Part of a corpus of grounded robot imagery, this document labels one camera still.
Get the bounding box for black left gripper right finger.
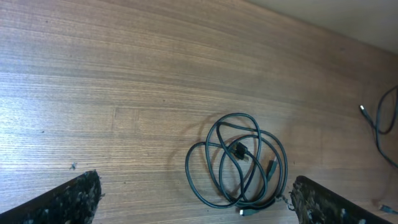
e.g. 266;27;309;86
290;175;390;224

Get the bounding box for black usb cables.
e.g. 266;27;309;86
185;112;289;217

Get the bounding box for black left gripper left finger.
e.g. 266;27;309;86
1;170;102;224

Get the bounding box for black usb cable gold plug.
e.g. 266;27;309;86
358;85;397;169

